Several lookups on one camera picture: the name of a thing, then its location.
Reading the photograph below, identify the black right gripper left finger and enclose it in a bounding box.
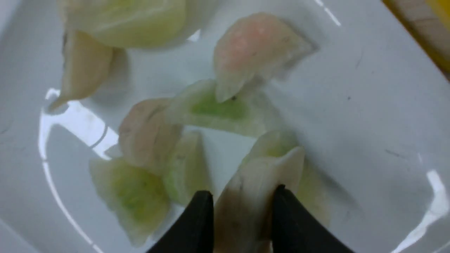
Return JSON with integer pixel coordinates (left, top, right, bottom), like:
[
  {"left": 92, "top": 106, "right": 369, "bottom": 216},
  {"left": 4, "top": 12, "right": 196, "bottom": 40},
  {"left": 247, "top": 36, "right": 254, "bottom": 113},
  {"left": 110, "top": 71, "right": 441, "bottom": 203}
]
[{"left": 147, "top": 190, "right": 214, "bottom": 253}]

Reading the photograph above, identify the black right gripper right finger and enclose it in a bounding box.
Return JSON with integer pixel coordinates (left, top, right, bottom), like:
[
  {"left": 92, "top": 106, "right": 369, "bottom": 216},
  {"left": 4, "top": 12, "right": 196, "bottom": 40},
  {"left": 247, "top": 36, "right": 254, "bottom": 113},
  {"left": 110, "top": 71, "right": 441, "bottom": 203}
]
[{"left": 271, "top": 185, "right": 353, "bottom": 253}]

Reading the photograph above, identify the white dumpling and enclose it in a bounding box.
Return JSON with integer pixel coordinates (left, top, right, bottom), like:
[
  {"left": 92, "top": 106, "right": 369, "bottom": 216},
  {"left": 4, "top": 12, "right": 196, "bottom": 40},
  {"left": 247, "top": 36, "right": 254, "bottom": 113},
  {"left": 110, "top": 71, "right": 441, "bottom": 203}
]
[{"left": 213, "top": 147, "right": 305, "bottom": 253}]

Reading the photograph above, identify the green dumpling plate bottom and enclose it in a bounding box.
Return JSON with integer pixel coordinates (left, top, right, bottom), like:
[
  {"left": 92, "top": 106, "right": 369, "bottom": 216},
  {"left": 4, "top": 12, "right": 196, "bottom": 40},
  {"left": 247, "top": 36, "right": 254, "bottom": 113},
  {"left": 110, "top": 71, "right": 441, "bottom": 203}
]
[{"left": 162, "top": 131, "right": 212, "bottom": 206}]

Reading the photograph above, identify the green dumpling plate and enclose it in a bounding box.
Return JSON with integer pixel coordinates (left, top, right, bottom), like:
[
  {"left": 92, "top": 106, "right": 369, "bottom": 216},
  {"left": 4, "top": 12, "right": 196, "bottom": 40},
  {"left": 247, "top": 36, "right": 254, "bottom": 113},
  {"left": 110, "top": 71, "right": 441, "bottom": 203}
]
[
  {"left": 239, "top": 131, "right": 330, "bottom": 228},
  {"left": 58, "top": 0, "right": 187, "bottom": 49},
  {"left": 162, "top": 131, "right": 212, "bottom": 206},
  {"left": 165, "top": 79, "right": 285, "bottom": 138}
]

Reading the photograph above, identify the green dumpling plate right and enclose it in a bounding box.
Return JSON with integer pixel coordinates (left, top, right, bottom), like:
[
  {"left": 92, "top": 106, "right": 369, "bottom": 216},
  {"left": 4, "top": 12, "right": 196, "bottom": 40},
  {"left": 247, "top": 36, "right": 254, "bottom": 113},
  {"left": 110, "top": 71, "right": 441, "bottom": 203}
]
[{"left": 239, "top": 131, "right": 330, "bottom": 228}]

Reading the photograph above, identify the pink dumpling plate bottom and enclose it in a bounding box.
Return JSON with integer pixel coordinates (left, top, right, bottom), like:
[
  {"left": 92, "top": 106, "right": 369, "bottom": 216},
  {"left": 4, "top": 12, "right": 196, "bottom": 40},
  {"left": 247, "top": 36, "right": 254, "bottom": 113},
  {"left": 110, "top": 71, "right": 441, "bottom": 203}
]
[{"left": 118, "top": 98, "right": 183, "bottom": 176}]

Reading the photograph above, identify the pink dumpling plate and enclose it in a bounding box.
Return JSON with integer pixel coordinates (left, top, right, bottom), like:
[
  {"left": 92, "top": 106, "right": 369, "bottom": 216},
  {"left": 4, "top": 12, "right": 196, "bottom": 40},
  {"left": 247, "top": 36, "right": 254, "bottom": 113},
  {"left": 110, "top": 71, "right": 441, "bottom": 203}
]
[
  {"left": 213, "top": 12, "right": 314, "bottom": 103},
  {"left": 118, "top": 98, "right": 183, "bottom": 176}
]

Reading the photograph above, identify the green dumpling plate centre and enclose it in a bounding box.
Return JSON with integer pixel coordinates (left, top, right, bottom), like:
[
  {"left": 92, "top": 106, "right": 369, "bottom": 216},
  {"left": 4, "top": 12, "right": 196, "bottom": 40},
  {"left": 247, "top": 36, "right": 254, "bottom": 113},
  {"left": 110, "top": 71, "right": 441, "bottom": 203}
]
[{"left": 165, "top": 79, "right": 285, "bottom": 138}]

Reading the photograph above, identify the white square plate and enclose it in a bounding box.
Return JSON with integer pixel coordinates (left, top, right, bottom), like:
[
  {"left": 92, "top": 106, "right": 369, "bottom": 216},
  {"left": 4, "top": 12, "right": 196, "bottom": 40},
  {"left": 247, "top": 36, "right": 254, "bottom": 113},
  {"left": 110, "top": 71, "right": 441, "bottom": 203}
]
[{"left": 0, "top": 0, "right": 450, "bottom": 253}]

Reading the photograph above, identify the pink dumpling plate top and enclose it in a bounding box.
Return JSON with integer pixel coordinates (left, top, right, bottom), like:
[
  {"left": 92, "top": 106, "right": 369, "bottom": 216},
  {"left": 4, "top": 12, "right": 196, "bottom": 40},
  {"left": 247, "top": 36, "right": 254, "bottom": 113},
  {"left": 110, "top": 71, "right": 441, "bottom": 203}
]
[{"left": 213, "top": 12, "right": 314, "bottom": 103}]

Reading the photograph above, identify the white dumpling plate left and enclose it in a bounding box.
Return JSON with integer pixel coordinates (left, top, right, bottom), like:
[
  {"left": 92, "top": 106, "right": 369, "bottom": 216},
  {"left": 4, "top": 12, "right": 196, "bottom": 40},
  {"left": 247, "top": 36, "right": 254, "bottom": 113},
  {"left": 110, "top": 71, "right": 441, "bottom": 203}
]
[{"left": 48, "top": 30, "right": 114, "bottom": 111}]

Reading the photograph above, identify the green dumpling plate left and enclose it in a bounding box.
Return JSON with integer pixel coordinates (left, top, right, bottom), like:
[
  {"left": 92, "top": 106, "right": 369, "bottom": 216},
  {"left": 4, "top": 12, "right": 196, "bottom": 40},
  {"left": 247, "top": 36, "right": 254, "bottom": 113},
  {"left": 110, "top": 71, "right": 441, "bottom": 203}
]
[{"left": 58, "top": 0, "right": 187, "bottom": 49}]

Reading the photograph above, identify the yellow rimmed bamboo steamer basket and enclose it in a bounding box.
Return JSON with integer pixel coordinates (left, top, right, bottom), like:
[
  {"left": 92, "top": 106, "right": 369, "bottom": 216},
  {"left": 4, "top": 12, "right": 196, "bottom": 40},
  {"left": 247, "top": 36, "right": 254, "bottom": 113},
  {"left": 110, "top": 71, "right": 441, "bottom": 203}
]
[{"left": 383, "top": 0, "right": 450, "bottom": 79}]

